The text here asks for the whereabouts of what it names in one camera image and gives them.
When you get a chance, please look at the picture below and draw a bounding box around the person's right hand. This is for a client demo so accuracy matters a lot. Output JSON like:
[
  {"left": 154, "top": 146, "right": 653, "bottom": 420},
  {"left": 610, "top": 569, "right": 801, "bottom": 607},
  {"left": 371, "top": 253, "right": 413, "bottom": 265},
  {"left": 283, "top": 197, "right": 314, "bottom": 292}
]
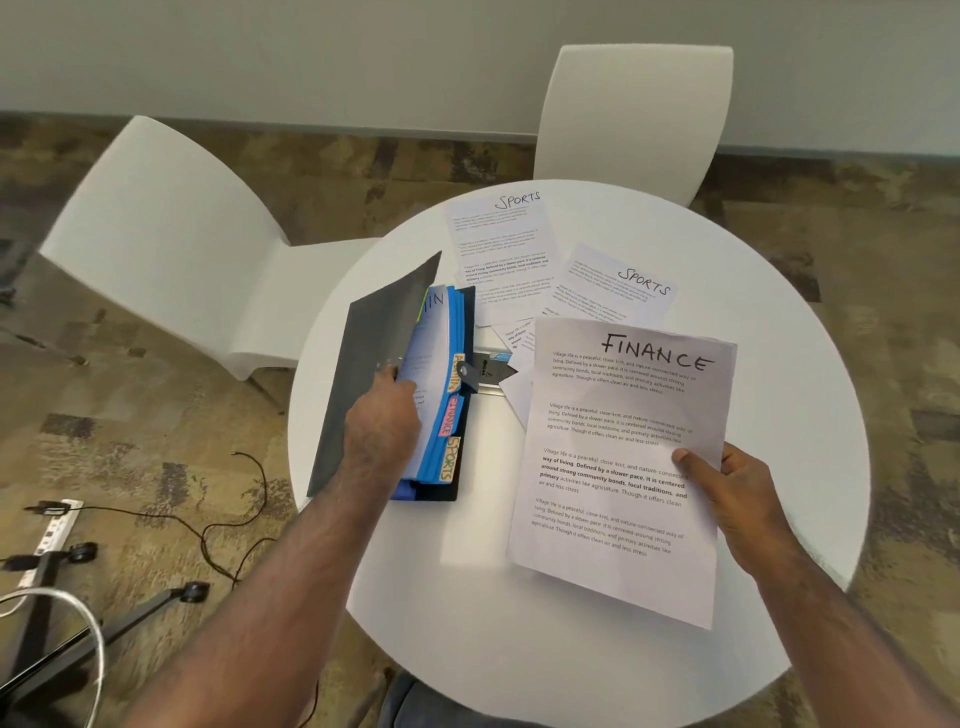
[{"left": 672, "top": 442, "right": 796, "bottom": 580}]

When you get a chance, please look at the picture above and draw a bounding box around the person's left hand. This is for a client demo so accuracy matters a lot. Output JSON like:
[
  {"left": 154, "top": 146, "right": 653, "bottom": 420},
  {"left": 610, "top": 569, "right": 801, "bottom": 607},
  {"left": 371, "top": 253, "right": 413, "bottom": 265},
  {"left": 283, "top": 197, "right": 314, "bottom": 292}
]
[{"left": 343, "top": 365, "right": 426, "bottom": 490}]

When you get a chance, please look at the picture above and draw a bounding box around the printed sheet with blue tint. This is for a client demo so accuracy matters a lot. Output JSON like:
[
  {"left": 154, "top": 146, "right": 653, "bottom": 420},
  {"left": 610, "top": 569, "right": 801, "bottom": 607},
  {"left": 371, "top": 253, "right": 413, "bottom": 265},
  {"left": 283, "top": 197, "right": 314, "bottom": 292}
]
[{"left": 397, "top": 288, "right": 453, "bottom": 421}]

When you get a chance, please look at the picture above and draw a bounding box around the large printed paper sheet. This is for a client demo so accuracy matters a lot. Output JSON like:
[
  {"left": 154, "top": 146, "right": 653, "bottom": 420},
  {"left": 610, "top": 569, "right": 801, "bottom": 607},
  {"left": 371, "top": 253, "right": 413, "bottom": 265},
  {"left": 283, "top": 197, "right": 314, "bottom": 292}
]
[{"left": 506, "top": 316, "right": 738, "bottom": 631}]

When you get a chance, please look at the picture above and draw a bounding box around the person's left forearm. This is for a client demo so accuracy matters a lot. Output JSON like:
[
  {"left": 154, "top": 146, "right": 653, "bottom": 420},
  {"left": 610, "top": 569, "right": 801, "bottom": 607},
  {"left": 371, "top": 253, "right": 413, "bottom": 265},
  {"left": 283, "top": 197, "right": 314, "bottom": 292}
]
[{"left": 123, "top": 477, "right": 402, "bottom": 728}]

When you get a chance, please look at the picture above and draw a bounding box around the person's right forearm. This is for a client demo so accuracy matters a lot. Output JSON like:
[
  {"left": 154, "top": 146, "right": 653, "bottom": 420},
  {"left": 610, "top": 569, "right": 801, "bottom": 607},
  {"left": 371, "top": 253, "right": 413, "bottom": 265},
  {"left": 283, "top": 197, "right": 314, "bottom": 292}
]
[{"left": 731, "top": 536, "right": 960, "bottom": 728}]

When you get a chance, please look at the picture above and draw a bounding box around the blue divider with yellow tab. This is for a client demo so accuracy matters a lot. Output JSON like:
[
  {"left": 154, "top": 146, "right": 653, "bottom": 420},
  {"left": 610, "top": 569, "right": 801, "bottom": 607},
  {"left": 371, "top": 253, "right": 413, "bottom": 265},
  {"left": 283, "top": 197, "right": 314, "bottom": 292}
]
[{"left": 431, "top": 285, "right": 469, "bottom": 399}]

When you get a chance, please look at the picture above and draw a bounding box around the blue divider with pink tab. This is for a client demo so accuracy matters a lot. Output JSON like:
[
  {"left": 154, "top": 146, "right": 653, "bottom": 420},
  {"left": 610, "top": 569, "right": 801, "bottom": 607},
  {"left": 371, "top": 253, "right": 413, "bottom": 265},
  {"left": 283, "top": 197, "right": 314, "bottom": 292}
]
[{"left": 423, "top": 300, "right": 467, "bottom": 441}]

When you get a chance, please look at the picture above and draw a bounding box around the blue divider with green tab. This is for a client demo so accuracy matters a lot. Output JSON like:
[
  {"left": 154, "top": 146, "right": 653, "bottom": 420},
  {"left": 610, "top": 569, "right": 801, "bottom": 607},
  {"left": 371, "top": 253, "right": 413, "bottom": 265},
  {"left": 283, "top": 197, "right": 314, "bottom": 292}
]
[{"left": 391, "top": 300, "right": 463, "bottom": 502}]

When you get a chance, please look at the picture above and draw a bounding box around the metal binder clip mechanism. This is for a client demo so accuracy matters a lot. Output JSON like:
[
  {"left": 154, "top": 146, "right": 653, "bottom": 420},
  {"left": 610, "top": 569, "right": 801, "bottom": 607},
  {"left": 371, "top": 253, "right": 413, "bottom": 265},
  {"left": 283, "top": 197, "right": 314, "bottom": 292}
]
[{"left": 459, "top": 348, "right": 526, "bottom": 396}]

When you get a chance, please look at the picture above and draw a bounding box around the blank white paper sheet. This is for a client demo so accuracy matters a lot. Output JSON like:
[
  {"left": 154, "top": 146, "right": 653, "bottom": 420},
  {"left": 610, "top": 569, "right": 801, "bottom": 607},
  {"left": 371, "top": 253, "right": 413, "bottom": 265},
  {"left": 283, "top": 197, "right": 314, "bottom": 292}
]
[{"left": 498, "top": 369, "right": 535, "bottom": 433}]

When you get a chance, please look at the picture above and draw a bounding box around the small printed paper sheet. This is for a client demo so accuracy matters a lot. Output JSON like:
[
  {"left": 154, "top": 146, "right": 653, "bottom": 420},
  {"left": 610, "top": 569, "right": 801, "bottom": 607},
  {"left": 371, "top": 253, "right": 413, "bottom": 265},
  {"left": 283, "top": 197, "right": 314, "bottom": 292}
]
[{"left": 491, "top": 318, "right": 538, "bottom": 355}]

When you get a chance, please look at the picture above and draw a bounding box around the printed paper with handwritten heading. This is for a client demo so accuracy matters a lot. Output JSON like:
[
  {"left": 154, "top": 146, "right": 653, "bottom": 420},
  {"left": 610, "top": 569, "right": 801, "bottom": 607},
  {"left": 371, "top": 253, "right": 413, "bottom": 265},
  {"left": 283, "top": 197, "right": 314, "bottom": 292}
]
[
  {"left": 442, "top": 182, "right": 564, "bottom": 328},
  {"left": 536, "top": 241, "right": 679, "bottom": 333}
]

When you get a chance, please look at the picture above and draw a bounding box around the white plastic chair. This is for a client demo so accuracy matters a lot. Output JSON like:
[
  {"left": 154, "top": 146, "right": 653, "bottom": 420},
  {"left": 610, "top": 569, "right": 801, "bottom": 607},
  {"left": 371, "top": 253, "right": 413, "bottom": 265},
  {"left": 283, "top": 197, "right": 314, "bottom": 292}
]
[
  {"left": 39, "top": 114, "right": 388, "bottom": 384},
  {"left": 531, "top": 43, "right": 735, "bottom": 210}
]

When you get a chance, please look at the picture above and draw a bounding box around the person's blue jeans leg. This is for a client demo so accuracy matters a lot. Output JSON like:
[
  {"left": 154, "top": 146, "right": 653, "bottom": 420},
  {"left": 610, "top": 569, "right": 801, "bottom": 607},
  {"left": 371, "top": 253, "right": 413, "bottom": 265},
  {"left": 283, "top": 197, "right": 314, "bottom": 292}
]
[{"left": 378, "top": 671, "right": 483, "bottom": 728}]

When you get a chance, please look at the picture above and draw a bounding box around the white power strip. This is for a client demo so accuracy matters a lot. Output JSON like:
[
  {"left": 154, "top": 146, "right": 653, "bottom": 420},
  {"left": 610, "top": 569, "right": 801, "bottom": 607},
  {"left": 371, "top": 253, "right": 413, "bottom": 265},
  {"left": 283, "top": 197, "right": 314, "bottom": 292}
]
[{"left": 16, "top": 498, "right": 85, "bottom": 591}]

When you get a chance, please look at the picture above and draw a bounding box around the black wheeled chair base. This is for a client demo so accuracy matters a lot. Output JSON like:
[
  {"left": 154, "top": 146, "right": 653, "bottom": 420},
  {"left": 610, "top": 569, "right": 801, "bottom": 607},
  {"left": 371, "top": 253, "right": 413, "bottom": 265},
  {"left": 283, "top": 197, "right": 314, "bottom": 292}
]
[{"left": 0, "top": 541, "right": 212, "bottom": 702}]

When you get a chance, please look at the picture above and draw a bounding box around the black ring binder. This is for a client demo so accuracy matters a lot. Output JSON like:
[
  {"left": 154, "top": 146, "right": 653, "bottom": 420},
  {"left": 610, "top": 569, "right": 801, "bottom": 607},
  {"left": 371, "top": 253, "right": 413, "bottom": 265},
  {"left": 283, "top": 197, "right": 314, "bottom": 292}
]
[{"left": 307, "top": 251, "right": 478, "bottom": 504}]

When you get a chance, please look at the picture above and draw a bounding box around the black cable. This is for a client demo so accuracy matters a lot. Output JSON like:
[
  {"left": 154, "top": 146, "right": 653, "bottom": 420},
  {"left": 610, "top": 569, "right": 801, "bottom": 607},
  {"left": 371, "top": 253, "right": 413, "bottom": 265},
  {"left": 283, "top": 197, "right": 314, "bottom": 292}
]
[{"left": 24, "top": 450, "right": 280, "bottom": 595}]

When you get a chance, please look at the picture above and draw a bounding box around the white cable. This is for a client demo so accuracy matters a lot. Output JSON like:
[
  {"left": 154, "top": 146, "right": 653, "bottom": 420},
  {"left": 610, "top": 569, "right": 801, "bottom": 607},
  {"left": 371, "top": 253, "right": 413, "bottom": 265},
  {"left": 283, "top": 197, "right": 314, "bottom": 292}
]
[{"left": 0, "top": 588, "right": 107, "bottom": 728}]

